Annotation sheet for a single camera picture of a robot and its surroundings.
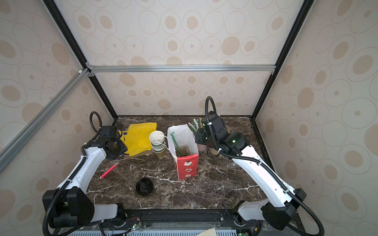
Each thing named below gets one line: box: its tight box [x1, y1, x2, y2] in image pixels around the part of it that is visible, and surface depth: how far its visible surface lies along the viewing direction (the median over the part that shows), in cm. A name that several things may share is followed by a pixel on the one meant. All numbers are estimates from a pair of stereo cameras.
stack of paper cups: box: [148, 130, 167, 158], surface depth 87 cm
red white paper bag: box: [166, 123, 200, 181], surface depth 82 cm
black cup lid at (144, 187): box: [135, 177, 154, 196], surface depth 82 cm
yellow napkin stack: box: [118, 122, 158, 157], surface depth 104 cm
